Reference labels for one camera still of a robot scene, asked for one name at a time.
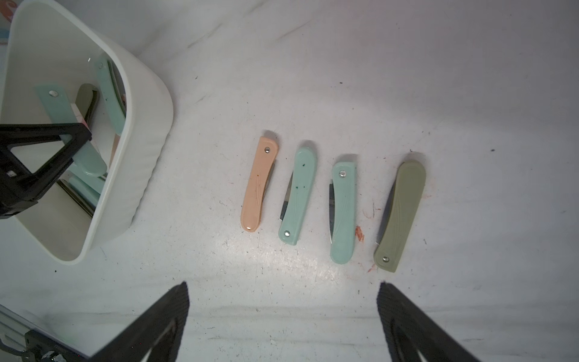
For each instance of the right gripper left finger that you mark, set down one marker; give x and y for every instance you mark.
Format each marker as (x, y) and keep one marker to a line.
(156, 335)

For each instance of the mint knife top in box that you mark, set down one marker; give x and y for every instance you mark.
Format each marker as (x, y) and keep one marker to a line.
(109, 88)

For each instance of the mint folding fruit knife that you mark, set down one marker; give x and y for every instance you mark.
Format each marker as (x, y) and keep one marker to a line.
(297, 196)
(342, 209)

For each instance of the olive green folding fruit knife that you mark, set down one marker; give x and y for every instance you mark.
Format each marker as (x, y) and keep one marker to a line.
(399, 214)

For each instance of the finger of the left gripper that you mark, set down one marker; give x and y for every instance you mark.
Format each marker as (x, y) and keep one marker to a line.
(21, 188)

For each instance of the peach folding fruit knife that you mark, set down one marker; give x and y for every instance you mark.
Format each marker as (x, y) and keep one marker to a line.
(263, 163)

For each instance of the mint knife in box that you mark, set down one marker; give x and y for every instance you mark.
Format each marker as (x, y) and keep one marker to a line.
(60, 111)
(109, 88)

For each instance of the aluminium mounting rail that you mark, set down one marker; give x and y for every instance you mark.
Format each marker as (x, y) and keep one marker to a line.
(22, 340)

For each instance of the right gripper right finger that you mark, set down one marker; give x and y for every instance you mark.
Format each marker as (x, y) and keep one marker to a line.
(410, 334)

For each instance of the white plastic storage box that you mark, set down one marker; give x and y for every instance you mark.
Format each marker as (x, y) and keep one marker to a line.
(50, 45)

